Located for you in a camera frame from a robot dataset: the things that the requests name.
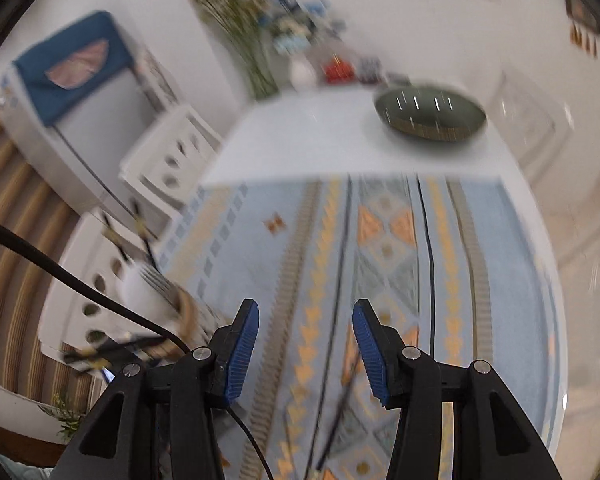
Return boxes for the black chopstick with gold band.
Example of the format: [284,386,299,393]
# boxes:
[130,200,160,271]
[100,215,131,266]

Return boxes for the white vase with flowers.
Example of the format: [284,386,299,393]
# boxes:
[267,0,346,92]

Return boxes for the blue patterned table runner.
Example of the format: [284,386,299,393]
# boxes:
[150,172,568,480]

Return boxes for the wooden utensil holder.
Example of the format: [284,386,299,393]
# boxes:
[145,285,236,361]

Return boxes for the small orange wall ornaments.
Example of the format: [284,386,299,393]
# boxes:
[570,22,600,56]

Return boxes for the green bowl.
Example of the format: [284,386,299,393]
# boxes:
[373,85,488,143]

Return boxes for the red lidded pot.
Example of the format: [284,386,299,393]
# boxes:
[324,57,356,83]

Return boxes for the white dining chair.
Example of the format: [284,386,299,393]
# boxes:
[37,207,181,361]
[119,104,223,211]
[490,72,571,171]

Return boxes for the blue refrigerator cover cloth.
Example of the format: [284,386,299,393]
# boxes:
[12,9,136,128]

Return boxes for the metal fork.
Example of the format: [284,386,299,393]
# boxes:
[137,265,178,301]

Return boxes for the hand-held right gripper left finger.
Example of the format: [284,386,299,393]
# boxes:
[52,298,260,480]

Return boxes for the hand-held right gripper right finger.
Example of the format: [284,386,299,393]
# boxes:
[352,298,563,480]

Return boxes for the green potted plant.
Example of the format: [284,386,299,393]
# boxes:
[37,392,88,443]

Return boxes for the small framed wall picture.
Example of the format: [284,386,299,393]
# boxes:
[562,0,600,36]

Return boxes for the glass vase with green stems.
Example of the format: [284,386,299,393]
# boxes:
[187,0,281,101]

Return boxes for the black cable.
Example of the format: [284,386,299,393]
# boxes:
[227,406,276,480]
[0,215,191,356]

